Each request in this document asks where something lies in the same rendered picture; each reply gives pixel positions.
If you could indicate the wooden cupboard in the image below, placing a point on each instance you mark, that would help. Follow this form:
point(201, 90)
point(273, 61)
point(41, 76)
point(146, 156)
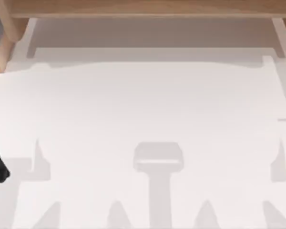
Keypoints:
point(143, 8)

